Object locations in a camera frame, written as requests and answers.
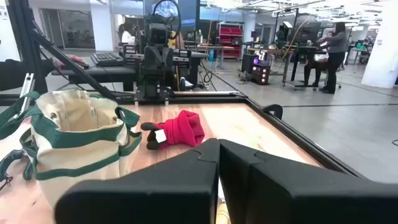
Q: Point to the cream and green gardening bag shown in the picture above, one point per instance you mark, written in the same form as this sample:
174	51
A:
77	155

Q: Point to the white pillar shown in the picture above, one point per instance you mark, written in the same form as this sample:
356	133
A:
384	46

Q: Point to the black table edge hook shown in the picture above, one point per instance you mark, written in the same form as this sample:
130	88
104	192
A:
273	109

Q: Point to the computer monitor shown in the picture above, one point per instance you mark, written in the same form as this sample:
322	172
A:
189	12

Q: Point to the computer desk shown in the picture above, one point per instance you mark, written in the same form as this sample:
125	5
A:
102	73

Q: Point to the black computer mouse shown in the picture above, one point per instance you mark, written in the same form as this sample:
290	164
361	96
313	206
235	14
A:
81	65

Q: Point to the person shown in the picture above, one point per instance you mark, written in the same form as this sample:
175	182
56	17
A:
127	35
337	53
18	73

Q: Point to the red storage bin shelf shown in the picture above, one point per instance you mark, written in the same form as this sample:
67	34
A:
230	39

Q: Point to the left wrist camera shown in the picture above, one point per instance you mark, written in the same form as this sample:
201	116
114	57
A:
158	34

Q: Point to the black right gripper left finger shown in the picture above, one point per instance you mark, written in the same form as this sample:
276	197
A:
155	193

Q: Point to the black computer keyboard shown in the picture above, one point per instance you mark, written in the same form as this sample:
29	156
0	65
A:
107	59

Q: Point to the silver aluminium bar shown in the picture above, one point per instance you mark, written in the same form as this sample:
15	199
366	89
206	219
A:
27	90

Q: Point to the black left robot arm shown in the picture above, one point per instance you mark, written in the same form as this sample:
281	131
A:
154	87

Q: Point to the computer tower with lights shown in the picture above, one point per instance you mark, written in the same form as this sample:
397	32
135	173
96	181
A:
260	72

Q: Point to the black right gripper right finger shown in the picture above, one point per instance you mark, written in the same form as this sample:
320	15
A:
295	193

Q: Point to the black metal table frame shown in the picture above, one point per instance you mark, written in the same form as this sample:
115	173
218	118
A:
311	143

